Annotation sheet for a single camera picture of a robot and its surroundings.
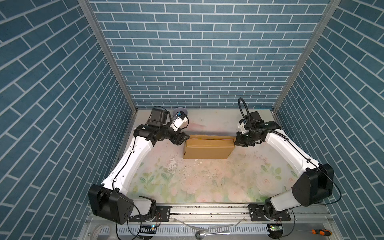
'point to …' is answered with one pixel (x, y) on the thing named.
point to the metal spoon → (200, 235)
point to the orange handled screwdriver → (321, 232)
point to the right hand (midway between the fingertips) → (233, 141)
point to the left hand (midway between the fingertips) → (184, 132)
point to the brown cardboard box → (209, 146)
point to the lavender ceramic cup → (179, 109)
